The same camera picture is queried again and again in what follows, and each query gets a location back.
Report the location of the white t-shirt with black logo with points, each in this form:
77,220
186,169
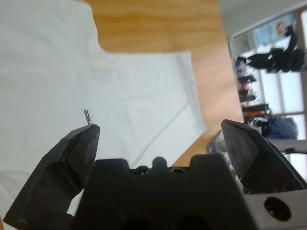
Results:
72,83

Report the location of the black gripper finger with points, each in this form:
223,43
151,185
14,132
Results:
254,158
60,172

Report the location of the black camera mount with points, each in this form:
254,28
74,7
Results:
291,38

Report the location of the blue fabric bundle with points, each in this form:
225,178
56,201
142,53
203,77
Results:
283,128

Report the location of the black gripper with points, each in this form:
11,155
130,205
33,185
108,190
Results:
287,61

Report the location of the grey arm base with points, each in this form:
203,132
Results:
216,143

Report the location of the cluttered black equipment rack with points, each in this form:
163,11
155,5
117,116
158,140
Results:
249,95

